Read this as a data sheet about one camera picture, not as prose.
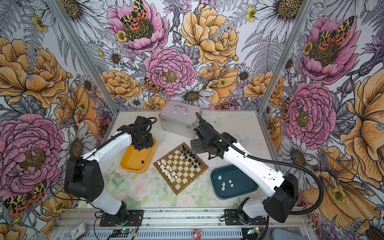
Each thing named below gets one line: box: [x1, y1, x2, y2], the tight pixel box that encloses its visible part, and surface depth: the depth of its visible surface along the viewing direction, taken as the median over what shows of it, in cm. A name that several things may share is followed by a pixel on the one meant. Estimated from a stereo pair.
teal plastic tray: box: [210, 164, 259, 200], surface depth 86 cm
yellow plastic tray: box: [120, 137, 157, 174], surface depth 95 cm
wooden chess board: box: [153, 142, 209, 196], surface depth 91 cm
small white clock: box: [70, 220, 88, 240], surface depth 71 cm
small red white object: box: [192, 229, 202, 240], surface depth 68 cm
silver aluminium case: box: [158, 101, 202, 139], surface depth 101 cm
